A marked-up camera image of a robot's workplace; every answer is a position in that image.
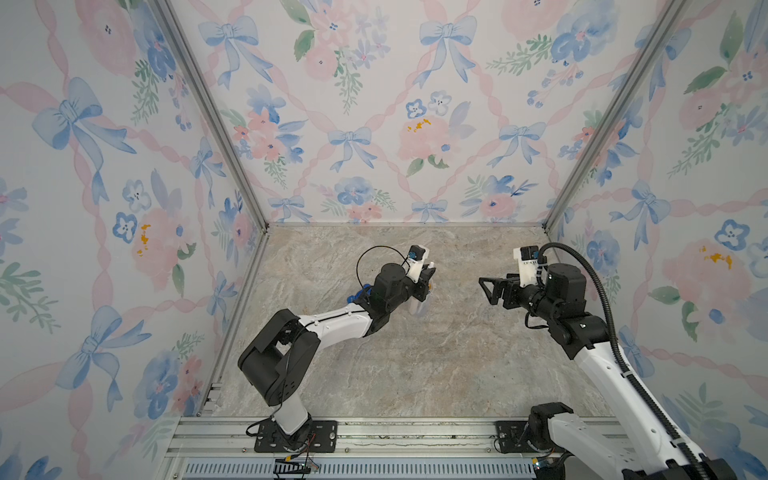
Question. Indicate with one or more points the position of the blue container lid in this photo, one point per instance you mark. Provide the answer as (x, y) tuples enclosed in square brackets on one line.
[(363, 293)]

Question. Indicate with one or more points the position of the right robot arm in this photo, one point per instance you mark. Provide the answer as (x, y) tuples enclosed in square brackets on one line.
[(606, 372)]

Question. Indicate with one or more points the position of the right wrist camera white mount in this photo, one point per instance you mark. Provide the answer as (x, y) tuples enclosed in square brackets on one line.
[(529, 265)]

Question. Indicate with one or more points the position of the aluminium frame rail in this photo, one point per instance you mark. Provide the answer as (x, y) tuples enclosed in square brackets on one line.
[(415, 448)]

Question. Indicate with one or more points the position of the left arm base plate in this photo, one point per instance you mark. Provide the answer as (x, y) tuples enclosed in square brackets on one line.
[(317, 436)]

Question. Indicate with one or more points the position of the corner aluminium post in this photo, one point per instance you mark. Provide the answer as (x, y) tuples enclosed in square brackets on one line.
[(659, 34), (180, 47)]

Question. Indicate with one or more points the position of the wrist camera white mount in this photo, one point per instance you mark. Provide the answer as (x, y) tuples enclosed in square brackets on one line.
[(529, 265), (417, 261)]

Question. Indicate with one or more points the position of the left corner aluminium post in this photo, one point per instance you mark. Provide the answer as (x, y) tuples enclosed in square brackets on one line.
[(180, 47)]

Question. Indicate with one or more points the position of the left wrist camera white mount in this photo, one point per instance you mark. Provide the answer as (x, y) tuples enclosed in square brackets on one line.
[(417, 261)]

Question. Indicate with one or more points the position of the clear plastic container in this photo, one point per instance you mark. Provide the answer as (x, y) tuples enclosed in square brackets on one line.
[(419, 309)]

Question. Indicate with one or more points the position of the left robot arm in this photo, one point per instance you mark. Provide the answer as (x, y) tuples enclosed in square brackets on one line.
[(276, 361)]

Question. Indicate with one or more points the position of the right corner aluminium post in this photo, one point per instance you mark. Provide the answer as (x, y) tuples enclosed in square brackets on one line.
[(659, 34)]

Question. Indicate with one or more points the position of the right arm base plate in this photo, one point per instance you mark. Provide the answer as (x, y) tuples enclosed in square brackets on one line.
[(516, 437)]

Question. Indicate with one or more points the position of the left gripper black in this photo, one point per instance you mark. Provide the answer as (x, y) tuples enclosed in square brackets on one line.
[(422, 282)]

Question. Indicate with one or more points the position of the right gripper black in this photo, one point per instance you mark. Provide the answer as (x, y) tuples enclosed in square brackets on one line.
[(513, 286)]

